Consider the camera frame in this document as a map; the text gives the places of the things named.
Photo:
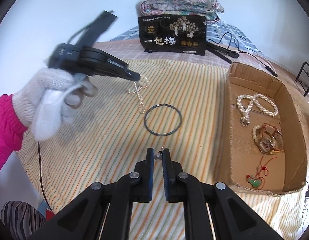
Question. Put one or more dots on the white gloved left hand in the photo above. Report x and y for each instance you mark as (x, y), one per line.
(50, 99)

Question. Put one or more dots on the open cardboard box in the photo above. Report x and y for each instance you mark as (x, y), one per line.
(254, 98)

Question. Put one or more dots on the pink checked bed sheet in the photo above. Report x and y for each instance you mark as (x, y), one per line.
(132, 49)

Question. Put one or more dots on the gold wristwatch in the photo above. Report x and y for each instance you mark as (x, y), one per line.
(267, 138)

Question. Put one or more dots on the black snack bag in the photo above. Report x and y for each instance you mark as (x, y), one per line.
(173, 33)

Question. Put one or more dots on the folded floral quilt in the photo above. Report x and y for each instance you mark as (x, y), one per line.
(208, 8)

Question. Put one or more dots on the small pearl earring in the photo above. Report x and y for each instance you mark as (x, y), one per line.
(159, 154)

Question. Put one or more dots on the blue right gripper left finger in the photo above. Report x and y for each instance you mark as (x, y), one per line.
(150, 166)

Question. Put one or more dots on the green jade red cord pendant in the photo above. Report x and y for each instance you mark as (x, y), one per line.
(257, 181)

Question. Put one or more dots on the striped trouser leg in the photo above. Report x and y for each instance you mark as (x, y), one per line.
(21, 219)

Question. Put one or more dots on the blue checked bed sheet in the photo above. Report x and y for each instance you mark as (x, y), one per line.
(226, 34)

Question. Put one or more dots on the dark bangle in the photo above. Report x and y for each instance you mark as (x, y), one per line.
(162, 120)

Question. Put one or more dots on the pink sleeved left forearm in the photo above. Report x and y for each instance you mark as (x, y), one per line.
(11, 129)

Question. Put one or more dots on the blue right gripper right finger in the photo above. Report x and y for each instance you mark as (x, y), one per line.
(165, 163)

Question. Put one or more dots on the yellow striped towel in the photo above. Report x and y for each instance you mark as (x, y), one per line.
(108, 137)

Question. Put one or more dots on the black clothes rack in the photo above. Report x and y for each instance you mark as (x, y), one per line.
(303, 78)

